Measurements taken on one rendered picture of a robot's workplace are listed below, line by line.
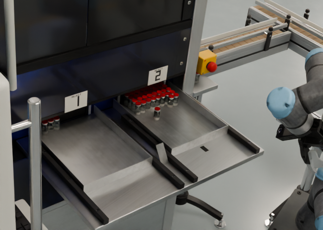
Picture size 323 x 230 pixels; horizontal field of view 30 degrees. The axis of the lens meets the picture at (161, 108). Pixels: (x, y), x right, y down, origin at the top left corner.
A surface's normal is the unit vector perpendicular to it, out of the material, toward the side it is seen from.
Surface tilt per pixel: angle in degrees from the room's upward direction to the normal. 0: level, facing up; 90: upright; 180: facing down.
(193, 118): 0
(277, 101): 46
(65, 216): 90
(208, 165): 0
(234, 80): 0
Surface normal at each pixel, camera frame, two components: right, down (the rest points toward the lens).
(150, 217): 0.62, 0.49
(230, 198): 0.11, -0.82
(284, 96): -0.55, -0.42
